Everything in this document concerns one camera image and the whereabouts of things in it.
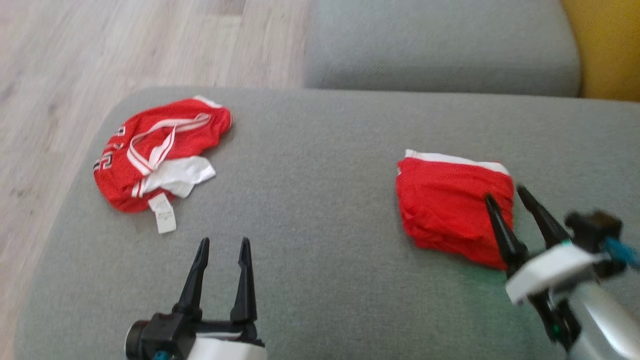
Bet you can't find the grey sofa seat cushion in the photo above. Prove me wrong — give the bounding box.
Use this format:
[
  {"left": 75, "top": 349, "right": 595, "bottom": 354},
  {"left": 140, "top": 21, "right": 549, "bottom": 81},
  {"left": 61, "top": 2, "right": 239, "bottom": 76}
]
[{"left": 14, "top": 87, "right": 640, "bottom": 360}]

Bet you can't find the grey sofa back cushion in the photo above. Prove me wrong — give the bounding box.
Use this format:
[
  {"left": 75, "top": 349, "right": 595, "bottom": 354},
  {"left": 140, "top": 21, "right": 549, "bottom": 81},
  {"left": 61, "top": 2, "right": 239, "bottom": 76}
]
[{"left": 303, "top": 0, "right": 582, "bottom": 98}]

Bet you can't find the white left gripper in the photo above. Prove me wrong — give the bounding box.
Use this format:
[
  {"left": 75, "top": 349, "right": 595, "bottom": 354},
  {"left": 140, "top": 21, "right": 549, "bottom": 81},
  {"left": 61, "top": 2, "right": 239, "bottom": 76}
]
[{"left": 172, "top": 237, "right": 269, "bottom": 360}]

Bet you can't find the red sports shorts white trim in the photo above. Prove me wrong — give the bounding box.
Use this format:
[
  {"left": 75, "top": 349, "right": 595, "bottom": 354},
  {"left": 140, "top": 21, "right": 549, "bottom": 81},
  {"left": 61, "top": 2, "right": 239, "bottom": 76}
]
[{"left": 395, "top": 149, "right": 516, "bottom": 271}]

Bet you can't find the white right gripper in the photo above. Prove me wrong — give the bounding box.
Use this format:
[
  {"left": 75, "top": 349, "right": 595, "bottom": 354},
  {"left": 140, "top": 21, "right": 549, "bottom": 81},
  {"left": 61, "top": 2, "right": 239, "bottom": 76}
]
[{"left": 483, "top": 185, "right": 607, "bottom": 352}]

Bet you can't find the red basketball jersey white trim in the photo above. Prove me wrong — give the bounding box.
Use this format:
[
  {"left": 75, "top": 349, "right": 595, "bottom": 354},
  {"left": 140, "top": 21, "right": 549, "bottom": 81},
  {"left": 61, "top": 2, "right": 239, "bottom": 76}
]
[{"left": 92, "top": 96, "right": 234, "bottom": 235}]

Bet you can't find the yellow sofa back cushion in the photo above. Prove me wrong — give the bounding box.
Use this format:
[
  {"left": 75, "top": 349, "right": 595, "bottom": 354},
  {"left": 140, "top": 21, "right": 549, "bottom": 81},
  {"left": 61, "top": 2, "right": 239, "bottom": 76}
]
[{"left": 560, "top": 0, "right": 640, "bottom": 103}]

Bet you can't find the blue camera cable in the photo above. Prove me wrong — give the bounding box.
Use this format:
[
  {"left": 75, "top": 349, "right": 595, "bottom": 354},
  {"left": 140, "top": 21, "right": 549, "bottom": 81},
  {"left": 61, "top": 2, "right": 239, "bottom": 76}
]
[{"left": 603, "top": 237, "right": 640, "bottom": 271}]

